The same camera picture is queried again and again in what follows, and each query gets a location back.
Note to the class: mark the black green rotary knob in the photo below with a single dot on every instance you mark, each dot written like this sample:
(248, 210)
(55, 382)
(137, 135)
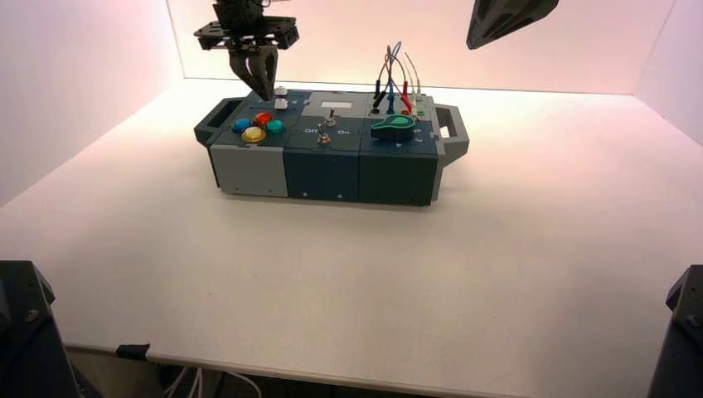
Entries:
(392, 129)

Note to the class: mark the black table edge clamp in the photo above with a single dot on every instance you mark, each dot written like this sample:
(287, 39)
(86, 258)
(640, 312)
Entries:
(132, 352)

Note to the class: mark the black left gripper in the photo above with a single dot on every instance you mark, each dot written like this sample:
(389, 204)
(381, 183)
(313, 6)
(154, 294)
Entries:
(247, 34)

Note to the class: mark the teal round push button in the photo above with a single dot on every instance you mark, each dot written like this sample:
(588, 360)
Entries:
(275, 127)

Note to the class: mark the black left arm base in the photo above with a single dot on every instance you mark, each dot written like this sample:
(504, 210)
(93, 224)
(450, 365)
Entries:
(27, 340)

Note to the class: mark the blue round push button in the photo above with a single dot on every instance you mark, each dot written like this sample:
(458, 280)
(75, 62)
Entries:
(241, 126)

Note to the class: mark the yellow round push button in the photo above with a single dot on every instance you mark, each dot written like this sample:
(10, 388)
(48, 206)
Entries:
(253, 134)

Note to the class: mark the blue grey task box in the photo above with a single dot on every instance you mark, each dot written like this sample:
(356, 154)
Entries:
(329, 170)

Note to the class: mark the white slider knob up arrow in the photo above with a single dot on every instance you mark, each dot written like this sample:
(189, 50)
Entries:
(281, 104)

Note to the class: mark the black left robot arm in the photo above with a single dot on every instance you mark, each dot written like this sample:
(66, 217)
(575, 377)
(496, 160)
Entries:
(239, 5)

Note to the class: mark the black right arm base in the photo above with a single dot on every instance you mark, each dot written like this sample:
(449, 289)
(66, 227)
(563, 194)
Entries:
(681, 351)

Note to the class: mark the white slider knob down arrow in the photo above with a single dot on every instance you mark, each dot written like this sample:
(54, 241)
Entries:
(281, 90)

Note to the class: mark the red round push button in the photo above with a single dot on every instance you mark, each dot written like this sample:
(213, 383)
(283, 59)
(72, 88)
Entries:
(263, 119)

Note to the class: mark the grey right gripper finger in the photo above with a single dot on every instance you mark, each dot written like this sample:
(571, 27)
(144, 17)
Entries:
(505, 16)

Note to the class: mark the small metal toggle switch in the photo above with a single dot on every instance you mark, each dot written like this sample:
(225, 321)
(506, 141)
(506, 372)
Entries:
(331, 118)
(324, 137)

